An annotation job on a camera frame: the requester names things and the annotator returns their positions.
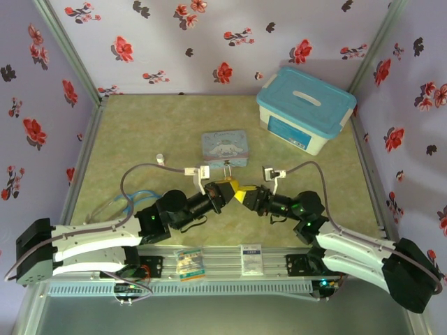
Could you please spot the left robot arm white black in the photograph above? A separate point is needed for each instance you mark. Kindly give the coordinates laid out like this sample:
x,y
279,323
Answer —
x,y
87,237

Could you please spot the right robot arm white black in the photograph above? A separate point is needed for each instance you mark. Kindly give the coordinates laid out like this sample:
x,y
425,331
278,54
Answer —
x,y
352,244

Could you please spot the cartoon dog tin box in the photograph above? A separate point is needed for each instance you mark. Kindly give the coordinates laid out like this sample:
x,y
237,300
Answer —
x,y
225,146

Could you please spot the blue and clear plastic tubing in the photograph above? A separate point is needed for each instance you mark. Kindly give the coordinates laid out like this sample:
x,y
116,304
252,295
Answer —
x,y
139,193

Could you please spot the small white bottle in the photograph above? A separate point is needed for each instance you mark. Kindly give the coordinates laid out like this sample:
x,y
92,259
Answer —
x,y
160,159

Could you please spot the teal printed plastic packet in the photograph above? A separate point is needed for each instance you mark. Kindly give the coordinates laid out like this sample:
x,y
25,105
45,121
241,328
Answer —
x,y
190,264

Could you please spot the white blue labelled packet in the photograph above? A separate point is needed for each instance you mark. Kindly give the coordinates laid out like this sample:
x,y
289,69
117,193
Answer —
x,y
251,260

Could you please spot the blue lidded plastic storage box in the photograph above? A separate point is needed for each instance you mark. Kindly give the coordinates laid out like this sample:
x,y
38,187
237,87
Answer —
x,y
304,101

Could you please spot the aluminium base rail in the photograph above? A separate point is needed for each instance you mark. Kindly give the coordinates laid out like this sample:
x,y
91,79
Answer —
x,y
223,265

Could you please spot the aluminium frame post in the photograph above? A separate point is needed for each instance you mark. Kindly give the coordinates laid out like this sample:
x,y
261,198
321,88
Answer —
x,y
70,52
379,45

